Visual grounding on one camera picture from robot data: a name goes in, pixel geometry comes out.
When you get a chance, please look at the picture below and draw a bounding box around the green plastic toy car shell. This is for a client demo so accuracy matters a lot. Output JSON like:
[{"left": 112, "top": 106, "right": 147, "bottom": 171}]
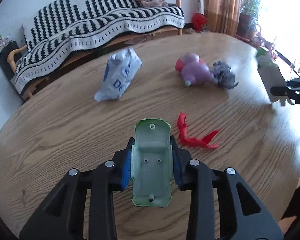
[{"left": 130, "top": 118, "right": 173, "bottom": 207}]

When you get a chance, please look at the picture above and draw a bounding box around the red plastic ribbon scrap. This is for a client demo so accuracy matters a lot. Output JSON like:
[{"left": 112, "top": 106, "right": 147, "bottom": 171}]
[{"left": 177, "top": 112, "right": 221, "bottom": 150}]

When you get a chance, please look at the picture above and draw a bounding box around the small crumpled foil wrapper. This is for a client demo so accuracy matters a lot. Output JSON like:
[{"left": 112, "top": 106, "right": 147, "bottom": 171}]
[{"left": 212, "top": 61, "right": 239, "bottom": 89}]

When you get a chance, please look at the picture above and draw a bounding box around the potted plant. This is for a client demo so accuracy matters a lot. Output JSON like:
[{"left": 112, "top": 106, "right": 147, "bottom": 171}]
[{"left": 236, "top": 0, "right": 261, "bottom": 39}]

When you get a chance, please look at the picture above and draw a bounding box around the pink purple toy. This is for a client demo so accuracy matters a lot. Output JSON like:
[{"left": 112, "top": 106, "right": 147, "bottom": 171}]
[{"left": 175, "top": 53, "right": 216, "bottom": 87}]

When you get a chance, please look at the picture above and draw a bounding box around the orange brown curtain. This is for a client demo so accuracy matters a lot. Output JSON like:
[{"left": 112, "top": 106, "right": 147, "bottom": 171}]
[{"left": 204, "top": 0, "right": 241, "bottom": 36}]

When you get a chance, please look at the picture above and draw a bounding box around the red bag on floor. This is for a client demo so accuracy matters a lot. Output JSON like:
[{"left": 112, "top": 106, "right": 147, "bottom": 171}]
[{"left": 192, "top": 13, "right": 208, "bottom": 31}]

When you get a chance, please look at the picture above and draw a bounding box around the crumpled blue white bag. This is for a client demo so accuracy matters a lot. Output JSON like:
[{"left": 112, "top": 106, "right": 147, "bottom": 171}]
[{"left": 94, "top": 47, "right": 142, "bottom": 102}]

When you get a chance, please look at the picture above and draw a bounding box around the brown plush toy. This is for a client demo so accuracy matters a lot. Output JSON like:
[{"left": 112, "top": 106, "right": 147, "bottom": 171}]
[{"left": 141, "top": 0, "right": 168, "bottom": 8}]

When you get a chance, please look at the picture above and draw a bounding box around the black white striped blanket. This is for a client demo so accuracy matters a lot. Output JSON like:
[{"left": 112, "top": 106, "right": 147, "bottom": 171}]
[{"left": 14, "top": 0, "right": 186, "bottom": 95}]

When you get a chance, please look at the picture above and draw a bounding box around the wooden sofa frame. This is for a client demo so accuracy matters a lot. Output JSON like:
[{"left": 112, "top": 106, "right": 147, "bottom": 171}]
[{"left": 7, "top": 0, "right": 183, "bottom": 100}]

